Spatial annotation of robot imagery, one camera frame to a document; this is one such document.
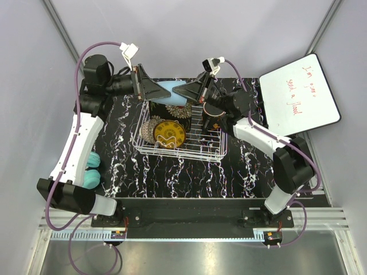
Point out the red black lacquer bowl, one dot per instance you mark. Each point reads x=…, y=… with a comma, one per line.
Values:
x=211, y=116

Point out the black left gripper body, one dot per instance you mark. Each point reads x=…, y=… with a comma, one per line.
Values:
x=127, y=83

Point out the beige red patterned bowl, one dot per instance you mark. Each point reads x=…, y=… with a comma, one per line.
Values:
x=147, y=129

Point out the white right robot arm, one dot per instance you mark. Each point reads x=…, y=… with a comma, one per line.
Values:
x=292, y=164

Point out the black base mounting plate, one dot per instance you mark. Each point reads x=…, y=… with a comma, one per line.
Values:
x=193, y=219

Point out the white wire dish rack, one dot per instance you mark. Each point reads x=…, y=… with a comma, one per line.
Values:
x=208, y=147

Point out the black floral square plate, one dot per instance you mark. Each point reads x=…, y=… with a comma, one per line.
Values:
x=181, y=114

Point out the white whiteboard with red writing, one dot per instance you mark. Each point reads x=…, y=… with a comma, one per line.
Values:
x=297, y=97

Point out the teal cat ear headphones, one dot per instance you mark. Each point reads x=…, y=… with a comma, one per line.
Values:
x=92, y=175

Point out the light blue plastic cup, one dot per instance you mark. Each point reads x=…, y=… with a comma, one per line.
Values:
x=175, y=99

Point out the aluminium rail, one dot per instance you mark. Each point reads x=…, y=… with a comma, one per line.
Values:
x=318, y=219

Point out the yellow patterned plate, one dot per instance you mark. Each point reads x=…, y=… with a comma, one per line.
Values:
x=169, y=134

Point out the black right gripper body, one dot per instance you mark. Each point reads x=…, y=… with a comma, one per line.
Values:
x=212, y=95

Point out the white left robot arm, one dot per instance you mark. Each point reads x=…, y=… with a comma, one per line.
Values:
x=65, y=188

